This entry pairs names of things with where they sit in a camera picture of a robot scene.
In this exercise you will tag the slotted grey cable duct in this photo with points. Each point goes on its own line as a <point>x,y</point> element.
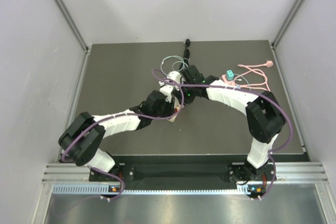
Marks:
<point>106,189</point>

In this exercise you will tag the aluminium frame rail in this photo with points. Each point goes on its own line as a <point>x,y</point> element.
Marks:
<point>71,24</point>

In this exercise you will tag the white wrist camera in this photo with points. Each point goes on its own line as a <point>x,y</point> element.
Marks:
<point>167,90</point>
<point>175,76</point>

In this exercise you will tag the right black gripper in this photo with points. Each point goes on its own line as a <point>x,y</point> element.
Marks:
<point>187,101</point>

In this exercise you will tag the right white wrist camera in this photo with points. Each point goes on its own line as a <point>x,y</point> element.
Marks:
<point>175,76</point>

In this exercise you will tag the beige wooden power strip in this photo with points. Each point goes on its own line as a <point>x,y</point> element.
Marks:
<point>176,113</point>

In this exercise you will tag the teal charger on pink strip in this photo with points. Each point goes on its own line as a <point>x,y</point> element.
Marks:
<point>229,75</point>

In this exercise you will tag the pink power strip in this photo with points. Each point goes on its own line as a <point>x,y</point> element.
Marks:
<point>228,82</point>

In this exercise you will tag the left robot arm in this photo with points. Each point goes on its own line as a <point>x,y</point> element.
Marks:
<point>82,138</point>

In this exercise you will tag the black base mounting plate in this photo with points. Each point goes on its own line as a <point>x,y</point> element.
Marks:
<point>188,171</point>

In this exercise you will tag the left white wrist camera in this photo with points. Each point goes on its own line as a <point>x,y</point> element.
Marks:
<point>167,90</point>

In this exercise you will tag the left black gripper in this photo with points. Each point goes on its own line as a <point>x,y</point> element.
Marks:
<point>170,107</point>

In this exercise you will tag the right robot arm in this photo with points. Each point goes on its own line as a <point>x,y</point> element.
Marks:
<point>264,119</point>

